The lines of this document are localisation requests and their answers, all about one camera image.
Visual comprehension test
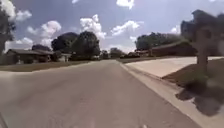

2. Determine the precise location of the grey asphalt road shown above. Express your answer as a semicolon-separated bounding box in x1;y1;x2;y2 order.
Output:
0;59;203;128

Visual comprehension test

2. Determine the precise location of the round dark tree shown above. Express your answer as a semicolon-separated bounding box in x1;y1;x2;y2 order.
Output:
50;32;80;54
71;30;101;61

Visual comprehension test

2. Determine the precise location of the row of trees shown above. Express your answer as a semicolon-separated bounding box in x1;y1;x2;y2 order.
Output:
134;31;188;52

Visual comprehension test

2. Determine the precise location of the small pale house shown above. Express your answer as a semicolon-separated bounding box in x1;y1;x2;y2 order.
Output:
54;52;73;63

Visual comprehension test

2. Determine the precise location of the brown house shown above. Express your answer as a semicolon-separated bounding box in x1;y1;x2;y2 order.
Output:
4;48;55;65

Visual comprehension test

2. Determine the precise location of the mailbox on post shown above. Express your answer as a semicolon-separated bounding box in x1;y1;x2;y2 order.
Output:
180;9;224;69

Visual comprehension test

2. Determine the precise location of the concrete driveway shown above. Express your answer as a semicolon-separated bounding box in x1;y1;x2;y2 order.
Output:
124;55;224;80

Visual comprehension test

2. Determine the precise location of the pale concrete gutter strip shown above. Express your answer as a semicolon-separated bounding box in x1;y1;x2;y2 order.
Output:
119;62;224;128

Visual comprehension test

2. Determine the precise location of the low building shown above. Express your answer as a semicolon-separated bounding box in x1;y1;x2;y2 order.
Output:
149;41;198;58

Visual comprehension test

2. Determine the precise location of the small distant tree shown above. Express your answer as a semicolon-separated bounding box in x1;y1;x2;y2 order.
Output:
109;47;125;60

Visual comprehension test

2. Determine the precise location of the tall dark tree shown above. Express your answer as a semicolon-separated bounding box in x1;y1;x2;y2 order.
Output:
0;9;17;57

